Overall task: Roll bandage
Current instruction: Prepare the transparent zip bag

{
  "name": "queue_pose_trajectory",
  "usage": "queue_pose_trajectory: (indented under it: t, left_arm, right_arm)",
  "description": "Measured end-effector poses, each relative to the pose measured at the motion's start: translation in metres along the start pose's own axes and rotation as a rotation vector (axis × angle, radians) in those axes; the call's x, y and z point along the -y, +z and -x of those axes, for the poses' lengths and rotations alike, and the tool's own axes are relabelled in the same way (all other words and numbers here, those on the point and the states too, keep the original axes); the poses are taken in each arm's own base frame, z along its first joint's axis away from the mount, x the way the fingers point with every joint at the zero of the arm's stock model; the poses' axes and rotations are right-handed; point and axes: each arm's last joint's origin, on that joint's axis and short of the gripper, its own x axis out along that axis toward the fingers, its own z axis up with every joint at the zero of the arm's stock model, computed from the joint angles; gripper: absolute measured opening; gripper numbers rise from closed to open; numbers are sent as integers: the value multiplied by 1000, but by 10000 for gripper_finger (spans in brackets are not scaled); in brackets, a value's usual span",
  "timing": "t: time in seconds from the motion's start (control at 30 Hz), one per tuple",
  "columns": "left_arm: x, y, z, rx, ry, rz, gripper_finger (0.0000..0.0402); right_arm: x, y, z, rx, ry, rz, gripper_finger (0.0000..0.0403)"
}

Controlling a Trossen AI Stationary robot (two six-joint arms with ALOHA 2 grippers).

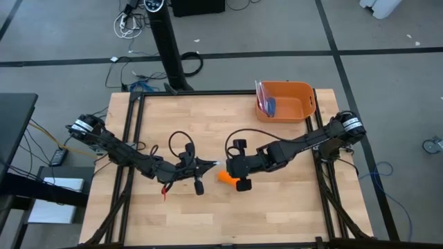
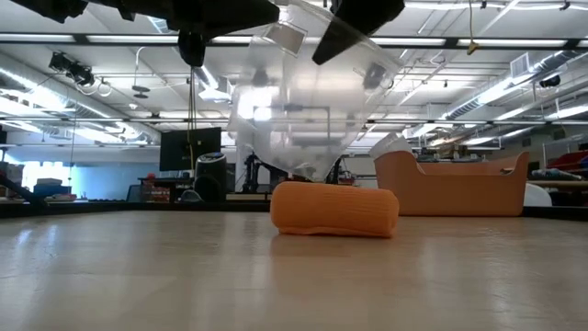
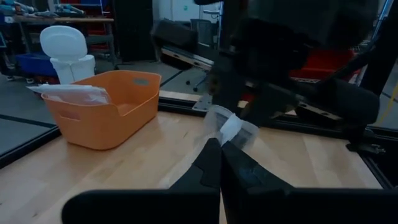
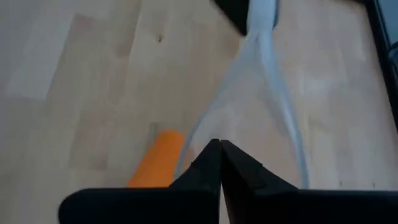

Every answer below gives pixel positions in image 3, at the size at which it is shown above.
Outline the orange plastic bin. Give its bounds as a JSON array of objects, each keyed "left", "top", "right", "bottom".
[{"left": 41, "top": 70, "right": 162, "bottom": 151}]

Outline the blue storage bin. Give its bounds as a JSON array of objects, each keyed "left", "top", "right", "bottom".
[{"left": 15, "top": 52, "right": 58, "bottom": 77}]

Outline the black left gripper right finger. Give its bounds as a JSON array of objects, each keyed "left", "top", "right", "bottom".
[{"left": 220, "top": 141, "right": 398, "bottom": 224}]

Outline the white moulded foam seat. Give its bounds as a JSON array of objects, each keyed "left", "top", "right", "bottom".
[{"left": 39, "top": 25, "right": 96, "bottom": 85}]

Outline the black office chair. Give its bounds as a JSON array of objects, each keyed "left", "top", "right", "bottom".
[{"left": 185, "top": 18, "right": 217, "bottom": 93}]

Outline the clear plastic zip bag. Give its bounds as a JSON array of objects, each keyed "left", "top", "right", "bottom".
[{"left": 198, "top": 105, "right": 259, "bottom": 151}]

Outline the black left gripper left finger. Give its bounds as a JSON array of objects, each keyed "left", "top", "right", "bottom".
[{"left": 62, "top": 138, "right": 222, "bottom": 224}]

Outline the black case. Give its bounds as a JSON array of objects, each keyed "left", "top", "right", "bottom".
[{"left": 151, "top": 18, "right": 200, "bottom": 71}]

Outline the red crate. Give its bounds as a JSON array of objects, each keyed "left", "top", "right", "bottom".
[{"left": 289, "top": 48, "right": 361, "bottom": 83}]

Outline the white item in basket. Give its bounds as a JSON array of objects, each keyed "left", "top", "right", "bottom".
[{"left": 26, "top": 83, "right": 111, "bottom": 106}]

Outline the wooden background workbench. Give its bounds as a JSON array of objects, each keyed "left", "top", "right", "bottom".
[{"left": 12, "top": 14, "right": 115, "bottom": 62}]

